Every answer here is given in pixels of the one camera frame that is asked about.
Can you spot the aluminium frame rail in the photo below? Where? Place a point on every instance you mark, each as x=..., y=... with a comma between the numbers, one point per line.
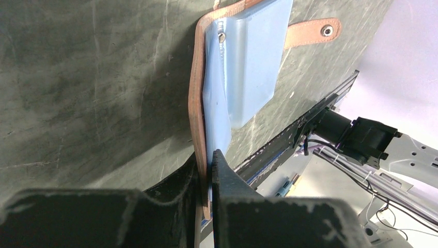
x=383, y=189

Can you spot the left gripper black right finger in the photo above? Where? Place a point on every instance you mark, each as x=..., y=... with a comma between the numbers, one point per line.
x=244, y=218

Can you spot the pink card holder wallet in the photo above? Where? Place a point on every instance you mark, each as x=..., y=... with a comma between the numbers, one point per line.
x=236, y=60

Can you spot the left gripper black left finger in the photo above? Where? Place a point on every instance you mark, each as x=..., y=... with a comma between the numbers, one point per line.
x=165, y=215

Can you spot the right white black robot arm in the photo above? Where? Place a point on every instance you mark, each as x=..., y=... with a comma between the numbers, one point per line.
x=368, y=142

